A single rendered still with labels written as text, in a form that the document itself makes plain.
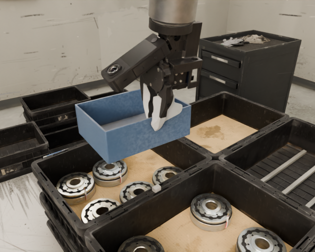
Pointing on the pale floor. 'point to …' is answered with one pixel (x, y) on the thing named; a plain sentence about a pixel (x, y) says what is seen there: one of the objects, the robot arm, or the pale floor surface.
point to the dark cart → (249, 68)
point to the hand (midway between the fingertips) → (151, 124)
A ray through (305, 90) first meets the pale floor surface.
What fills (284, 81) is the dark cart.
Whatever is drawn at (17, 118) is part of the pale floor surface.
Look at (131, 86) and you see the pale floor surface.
